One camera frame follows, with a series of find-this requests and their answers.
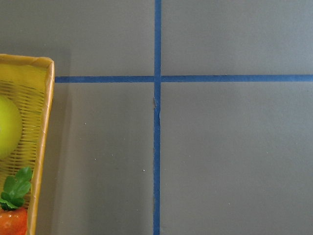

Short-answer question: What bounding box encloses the yellow-green tape roll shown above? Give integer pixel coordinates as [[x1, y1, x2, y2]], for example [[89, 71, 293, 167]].
[[0, 95, 22, 159]]

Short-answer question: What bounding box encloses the blue tape line horizontal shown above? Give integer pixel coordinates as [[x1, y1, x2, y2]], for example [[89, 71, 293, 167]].
[[55, 74, 313, 83]]

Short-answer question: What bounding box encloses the yellow woven plastic basket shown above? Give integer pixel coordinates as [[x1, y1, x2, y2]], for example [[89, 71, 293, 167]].
[[0, 54, 54, 235]]

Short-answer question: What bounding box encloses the blue tape line vertical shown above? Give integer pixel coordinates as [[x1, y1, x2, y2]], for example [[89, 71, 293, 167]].
[[153, 0, 161, 235]]

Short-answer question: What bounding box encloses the plastic strawberry with green leaves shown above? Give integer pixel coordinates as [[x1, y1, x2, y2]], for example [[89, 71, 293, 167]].
[[0, 167, 32, 235]]

